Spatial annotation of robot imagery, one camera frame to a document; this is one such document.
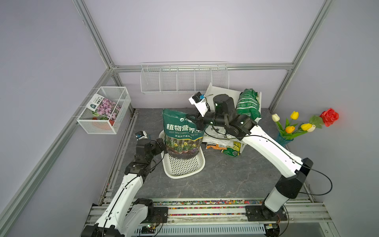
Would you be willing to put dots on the white wire wall rack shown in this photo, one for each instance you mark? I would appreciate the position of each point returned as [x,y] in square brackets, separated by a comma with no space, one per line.
[182,77]

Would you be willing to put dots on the white fertilizer bag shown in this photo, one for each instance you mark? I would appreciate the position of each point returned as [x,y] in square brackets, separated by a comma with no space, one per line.
[218,135]

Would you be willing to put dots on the colourful pebble strip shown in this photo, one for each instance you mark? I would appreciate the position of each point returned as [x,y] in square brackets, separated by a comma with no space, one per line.
[207,207]

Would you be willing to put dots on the yellow tulip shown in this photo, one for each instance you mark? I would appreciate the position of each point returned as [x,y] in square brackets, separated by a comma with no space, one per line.
[306,126]
[294,115]

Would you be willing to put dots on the white artificial tulip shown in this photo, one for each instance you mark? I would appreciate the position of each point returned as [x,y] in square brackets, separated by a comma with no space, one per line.
[275,117]

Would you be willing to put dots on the large dark green soil bag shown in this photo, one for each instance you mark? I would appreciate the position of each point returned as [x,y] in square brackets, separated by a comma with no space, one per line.
[181,136]

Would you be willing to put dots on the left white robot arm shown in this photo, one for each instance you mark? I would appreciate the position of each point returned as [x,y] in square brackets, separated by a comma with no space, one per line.
[123,216]

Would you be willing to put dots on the white two-tier shelf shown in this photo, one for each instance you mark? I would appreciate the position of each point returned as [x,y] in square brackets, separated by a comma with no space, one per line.
[212,91]

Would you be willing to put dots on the yellow tulip right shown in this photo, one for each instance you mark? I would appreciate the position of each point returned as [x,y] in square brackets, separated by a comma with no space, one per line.
[306,126]

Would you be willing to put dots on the yellow green small bag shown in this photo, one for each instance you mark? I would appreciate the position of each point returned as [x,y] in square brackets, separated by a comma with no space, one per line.
[233,151]

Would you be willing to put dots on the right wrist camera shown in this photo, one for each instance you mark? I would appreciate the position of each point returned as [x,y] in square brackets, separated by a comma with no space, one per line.
[200,102]

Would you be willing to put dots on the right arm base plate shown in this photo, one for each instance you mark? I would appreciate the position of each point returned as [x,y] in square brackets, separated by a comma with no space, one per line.
[261,213]

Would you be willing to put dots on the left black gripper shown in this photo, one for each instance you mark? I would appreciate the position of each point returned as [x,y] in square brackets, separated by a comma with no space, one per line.
[159,150]

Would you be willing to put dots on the white wire cube basket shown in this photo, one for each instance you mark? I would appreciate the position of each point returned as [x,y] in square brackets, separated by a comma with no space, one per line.
[92,125]

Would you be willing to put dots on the purple flower seed packet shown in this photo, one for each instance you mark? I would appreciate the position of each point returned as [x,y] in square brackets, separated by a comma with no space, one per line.
[103,108]

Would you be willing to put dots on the green and white soil bag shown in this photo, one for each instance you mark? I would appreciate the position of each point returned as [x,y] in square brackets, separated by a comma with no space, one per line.
[249,104]

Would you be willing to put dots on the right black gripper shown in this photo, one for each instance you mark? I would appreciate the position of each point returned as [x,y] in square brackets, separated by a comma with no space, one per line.
[201,122]

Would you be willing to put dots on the white perforated plastic basket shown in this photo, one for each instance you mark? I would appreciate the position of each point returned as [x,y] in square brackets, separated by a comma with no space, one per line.
[185,166]

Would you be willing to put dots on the red artificial rose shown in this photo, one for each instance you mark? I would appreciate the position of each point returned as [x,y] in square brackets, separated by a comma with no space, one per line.
[329,117]

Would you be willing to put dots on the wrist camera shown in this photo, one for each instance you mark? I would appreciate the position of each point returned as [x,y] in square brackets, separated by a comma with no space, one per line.
[200,102]
[142,135]

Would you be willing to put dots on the orange artificial tulip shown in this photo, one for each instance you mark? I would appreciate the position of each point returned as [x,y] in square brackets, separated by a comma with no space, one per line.
[290,129]

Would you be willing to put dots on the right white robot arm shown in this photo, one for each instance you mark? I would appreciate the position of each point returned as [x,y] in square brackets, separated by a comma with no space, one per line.
[293,169]

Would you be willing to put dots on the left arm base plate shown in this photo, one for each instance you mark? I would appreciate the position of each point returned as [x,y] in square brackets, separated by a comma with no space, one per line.
[156,215]

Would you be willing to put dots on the orange white small bag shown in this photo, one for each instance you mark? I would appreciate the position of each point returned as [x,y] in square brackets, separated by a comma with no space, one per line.
[215,146]

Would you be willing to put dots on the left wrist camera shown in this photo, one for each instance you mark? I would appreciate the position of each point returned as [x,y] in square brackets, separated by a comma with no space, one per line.
[142,135]

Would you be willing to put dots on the yellow tulip upper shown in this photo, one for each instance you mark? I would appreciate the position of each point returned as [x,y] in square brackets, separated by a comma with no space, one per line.
[294,115]

